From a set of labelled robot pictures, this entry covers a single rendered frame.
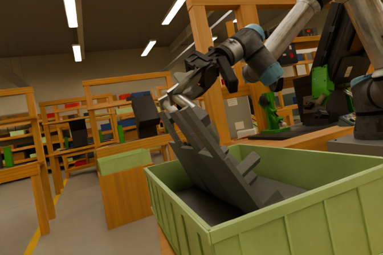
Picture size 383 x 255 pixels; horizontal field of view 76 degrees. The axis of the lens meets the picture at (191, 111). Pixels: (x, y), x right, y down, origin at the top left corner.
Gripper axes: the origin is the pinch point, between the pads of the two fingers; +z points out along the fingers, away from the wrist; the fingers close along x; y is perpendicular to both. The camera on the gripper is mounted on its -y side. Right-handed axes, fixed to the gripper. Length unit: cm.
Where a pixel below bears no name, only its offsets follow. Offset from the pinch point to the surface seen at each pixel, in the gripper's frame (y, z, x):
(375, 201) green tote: -45.6, -6.6, -1.0
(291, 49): 29, -125, -71
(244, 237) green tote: -33.7, 16.3, 7.4
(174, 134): 2.5, 3.4, -16.3
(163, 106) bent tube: 12.7, -1.1, -14.2
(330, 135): -28, -64, -60
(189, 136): -8.6, 5.2, -4.1
